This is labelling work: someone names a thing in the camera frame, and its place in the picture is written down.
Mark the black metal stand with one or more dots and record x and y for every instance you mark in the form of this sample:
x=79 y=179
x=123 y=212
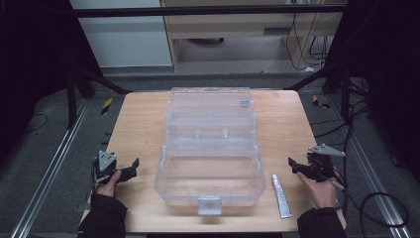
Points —
x=71 y=99
x=345 y=95

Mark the person's left hand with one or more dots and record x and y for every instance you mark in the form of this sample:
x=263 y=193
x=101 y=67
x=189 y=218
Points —
x=109 y=187

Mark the black horizontal frame bar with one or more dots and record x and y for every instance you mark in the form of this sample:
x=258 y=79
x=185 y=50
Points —
x=198 y=12

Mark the light wooden desk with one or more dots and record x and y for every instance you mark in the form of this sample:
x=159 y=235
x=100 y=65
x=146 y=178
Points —
x=237 y=28

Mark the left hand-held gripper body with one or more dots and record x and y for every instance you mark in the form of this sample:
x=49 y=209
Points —
x=107 y=161

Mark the yellow black tape strip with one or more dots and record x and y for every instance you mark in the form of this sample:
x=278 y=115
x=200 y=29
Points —
x=106 y=106
x=319 y=102

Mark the white ointment tube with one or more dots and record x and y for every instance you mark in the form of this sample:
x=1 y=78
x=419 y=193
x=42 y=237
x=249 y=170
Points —
x=281 y=196

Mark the black curtain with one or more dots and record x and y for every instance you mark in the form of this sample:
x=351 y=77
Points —
x=389 y=66
x=33 y=66

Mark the white cabinet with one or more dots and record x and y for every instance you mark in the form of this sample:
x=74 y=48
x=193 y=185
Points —
x=125 y=39

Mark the metal floor rail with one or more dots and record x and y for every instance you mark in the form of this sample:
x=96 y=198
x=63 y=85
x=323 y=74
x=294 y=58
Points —
x=52 y=165
x=373 y=178

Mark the clear plastic storage box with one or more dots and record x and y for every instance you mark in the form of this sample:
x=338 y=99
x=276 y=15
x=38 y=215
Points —
x=210 y=155

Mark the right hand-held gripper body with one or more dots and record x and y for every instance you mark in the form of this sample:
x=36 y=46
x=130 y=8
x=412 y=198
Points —
x=321 y=163

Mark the person's right hand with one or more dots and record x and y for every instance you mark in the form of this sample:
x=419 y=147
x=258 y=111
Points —
x=319 y=193

